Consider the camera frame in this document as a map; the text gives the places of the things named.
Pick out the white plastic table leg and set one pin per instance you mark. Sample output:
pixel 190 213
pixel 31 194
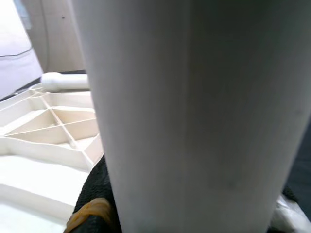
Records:
pixel 194 109
pixel 65 81

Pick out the yellow rubber band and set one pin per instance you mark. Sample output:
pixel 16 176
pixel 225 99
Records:
pixel 90 211

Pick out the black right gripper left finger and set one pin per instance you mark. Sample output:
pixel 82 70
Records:
pixel 97 199

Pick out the black table cloth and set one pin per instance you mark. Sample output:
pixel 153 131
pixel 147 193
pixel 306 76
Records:
pixel 301 170

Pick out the white tape wrap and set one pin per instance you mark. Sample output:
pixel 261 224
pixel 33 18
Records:
pixel 288 221

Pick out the white plastic table top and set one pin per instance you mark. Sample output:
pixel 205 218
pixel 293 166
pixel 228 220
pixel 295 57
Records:
pixel 36 145

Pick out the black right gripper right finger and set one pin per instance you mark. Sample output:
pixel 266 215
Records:
pixel 289 218

